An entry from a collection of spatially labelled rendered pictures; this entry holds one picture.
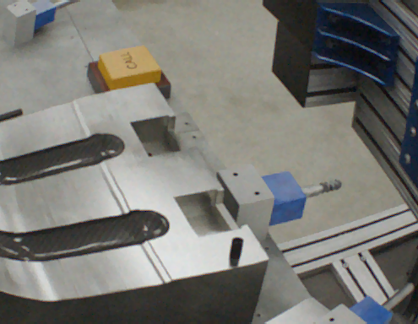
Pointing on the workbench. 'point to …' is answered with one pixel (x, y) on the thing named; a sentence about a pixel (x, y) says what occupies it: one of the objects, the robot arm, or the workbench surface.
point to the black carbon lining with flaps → (69, 246)
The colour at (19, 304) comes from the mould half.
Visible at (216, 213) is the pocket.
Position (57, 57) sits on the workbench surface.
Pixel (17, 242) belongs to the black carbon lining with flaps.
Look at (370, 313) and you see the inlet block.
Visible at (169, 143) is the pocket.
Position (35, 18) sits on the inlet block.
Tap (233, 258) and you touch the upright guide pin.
